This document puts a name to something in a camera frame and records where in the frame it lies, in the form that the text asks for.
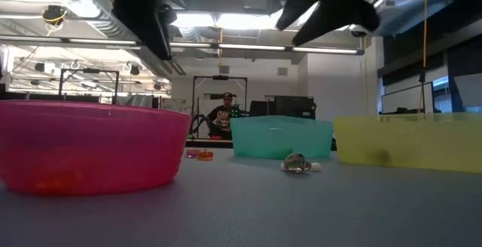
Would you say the grey monitor screen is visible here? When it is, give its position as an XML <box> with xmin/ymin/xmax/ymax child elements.
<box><xmin>453</xmin><ymin>72</ymin><xmax>482</xmax><ymax>109</ymax></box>

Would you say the shiny metal jingle bell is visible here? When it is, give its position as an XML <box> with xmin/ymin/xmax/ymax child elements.
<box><xmin>282</xmin><ymin>152</ymin><xmax>312</xmax><ymax>174</ymax></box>

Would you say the black light stand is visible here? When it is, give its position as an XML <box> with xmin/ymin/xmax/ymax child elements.
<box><xmin>417</xmin><ymin>60</ymin><xmax>429</xmax><ymax>114</ymax></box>

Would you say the yellow ceiling cable reel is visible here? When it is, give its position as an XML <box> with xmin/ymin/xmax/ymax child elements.
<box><xmin>41</xmin><ymin>5</ymin><xmax>69</xmax><ymax>26</ymax></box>

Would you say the black metal gantry frame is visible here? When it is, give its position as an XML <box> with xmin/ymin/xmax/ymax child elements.
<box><xmin>191</xmin><ymin>75</ymin><xmax>249</xmax><ymax>139</ymax></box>
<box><xmin>57</xmin><ymin>67</ymin><xmax>121</xmax><ymax>104</ymax></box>

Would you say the black equipment cabinet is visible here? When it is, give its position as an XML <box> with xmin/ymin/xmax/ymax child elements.
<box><xmin>248</xmin><ymin>95</ymin><xmax>318</xmax><ymax>121</ymax></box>

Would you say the translucent yellow plastic bin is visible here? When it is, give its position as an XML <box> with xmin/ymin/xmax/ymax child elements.
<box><xmin>332</xmin><ymin>111</ymin><xmax>482</xmax><ymax>175</ymax></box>

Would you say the small white plastic bone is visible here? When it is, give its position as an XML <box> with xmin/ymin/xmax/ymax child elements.
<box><xmin>279</xmin><ymin>162</ymin><xmax>323</xmax><ymax>172</ymax></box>

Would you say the black table frame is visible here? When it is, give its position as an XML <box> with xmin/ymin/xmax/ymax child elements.
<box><xmin>186</xmin><ymin>137</ymin><xmax>337</xmax><ymax>152</ymax></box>

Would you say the person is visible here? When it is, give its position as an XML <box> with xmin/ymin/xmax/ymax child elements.
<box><xmin>206</xmin><ymin>91</ymin><xmax>242</xmax><ymax>141</ymax></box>

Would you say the grey ceiling ventilation box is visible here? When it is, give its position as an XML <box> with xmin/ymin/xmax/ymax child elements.
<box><xmin>243</xmin><ymin>0</ymin><xmax>273</xmax><ymax>15</ymax></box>

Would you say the translucent pink plastic bowl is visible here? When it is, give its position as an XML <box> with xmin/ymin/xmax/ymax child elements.
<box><xmin>0</xmin><ymin>99</ymin><xmax>193</xmax><ymax>197</ymax></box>

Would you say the translucent teal plastic bin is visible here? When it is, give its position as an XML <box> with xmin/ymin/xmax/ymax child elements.
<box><xmin>230</xmin><ymin>114</ymin><xmax>334</xmax><ymax>161</ymax></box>

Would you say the yellow hanging cord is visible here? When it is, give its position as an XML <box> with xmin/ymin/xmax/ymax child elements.
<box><xmin>423</xmin><ymin>0</ymin><xmax>429</xmax><ymax>69</ymax></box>

